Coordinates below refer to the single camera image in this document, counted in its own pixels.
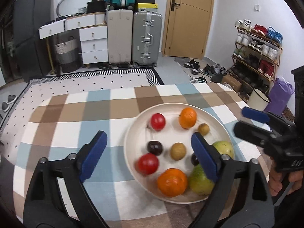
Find yellow-green passion fruit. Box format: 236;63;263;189
212;141;234;159

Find orange mandarin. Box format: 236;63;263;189
179;107;197;129
157;168;188;197

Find red cherry tomato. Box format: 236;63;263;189
150;113;166;131
137;153;159;175

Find dark cherry with stem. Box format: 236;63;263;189
146;141;163;156

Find person's right hand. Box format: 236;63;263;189
267;168;304;197

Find white enamel bucket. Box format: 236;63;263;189
247;88;271;111

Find purple bag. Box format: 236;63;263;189
264;76;295;115

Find cardboard box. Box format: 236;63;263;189
221;75;242;93

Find shoes pile on floor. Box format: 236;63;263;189
183;59;229;83

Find wooden shoe rack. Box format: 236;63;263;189
229;19;283;96

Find dotted floor rug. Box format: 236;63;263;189
0;67;165;138

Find checkered tablecloth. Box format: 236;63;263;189
13;83;274;227

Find cream oval plate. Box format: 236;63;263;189
124;103;234;204

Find grey slippers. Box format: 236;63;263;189
1;95;17;113

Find wooden door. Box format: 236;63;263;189
162;0;214;59

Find silver suitcase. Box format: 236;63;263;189
132;12;162;67

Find yellow box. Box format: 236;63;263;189
138;3;158;12

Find woven laundry basket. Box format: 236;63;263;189
54;36;81;74

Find beige suitcase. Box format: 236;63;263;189
107;9;133;65

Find white drawer desk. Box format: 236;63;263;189
39;12;109;64

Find black refrigerator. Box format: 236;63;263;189
13;0;51;82

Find black door handle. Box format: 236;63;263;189
171;0;180;12

